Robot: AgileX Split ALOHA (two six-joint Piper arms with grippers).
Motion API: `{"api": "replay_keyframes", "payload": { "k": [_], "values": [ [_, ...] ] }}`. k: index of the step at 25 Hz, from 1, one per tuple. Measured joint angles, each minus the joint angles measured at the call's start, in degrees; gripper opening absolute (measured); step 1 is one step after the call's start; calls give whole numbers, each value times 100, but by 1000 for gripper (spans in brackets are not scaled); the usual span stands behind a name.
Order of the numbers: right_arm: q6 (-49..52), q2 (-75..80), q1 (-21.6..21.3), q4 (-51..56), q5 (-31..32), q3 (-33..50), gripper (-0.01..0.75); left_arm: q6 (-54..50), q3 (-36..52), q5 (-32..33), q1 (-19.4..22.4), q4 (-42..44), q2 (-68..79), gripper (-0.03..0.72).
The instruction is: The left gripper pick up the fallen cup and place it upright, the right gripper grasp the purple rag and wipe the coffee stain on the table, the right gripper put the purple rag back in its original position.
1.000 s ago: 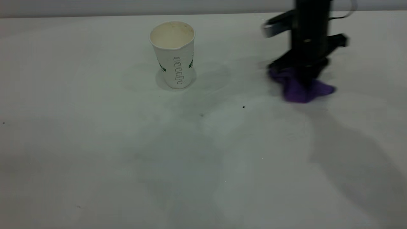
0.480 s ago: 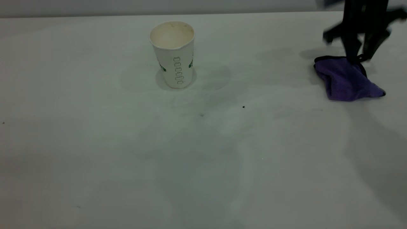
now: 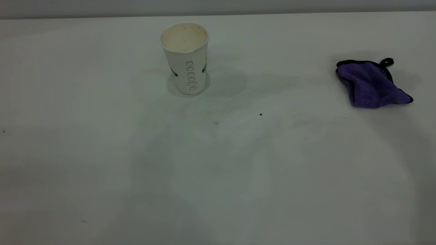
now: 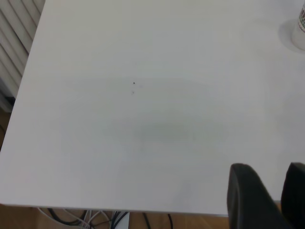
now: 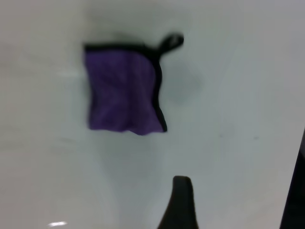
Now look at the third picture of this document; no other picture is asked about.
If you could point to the white paper coffee cup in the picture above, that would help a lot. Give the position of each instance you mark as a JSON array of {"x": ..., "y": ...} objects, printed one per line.
[{"x": 185, "y": 58}]

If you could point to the purple cloth with black trim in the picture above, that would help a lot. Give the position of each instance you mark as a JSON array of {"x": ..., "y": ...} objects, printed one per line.
[{"x": 369, "y": 85}]

